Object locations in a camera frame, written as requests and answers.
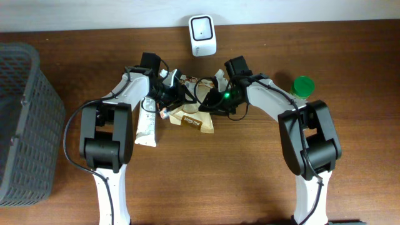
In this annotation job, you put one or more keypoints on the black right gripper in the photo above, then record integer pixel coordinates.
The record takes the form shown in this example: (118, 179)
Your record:
(214, 98)

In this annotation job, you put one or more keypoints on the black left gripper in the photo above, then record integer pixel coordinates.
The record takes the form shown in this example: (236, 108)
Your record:
(180, 97)

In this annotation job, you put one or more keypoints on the beige brown snack bag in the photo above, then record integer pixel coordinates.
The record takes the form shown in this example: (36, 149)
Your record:
(189, 115)

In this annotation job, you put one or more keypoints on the orange small carton box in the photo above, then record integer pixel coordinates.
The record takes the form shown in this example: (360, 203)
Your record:
(164, 113)

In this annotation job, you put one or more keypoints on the white tube gold cap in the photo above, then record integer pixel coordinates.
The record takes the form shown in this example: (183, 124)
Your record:
(145, 134)

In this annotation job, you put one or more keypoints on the green lid jar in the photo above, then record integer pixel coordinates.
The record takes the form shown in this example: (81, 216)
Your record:
(302, 87)

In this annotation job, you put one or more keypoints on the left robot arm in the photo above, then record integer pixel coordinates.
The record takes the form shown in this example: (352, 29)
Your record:
(107, 130)

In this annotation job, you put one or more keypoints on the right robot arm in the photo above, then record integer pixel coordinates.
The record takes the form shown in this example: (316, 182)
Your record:
(310, 144)

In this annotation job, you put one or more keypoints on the white barcode scanner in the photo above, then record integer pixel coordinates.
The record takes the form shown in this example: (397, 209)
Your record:
(203, 36)

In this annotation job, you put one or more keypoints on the grey plastic mesh basket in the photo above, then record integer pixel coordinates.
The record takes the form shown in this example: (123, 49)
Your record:
(32, 118)

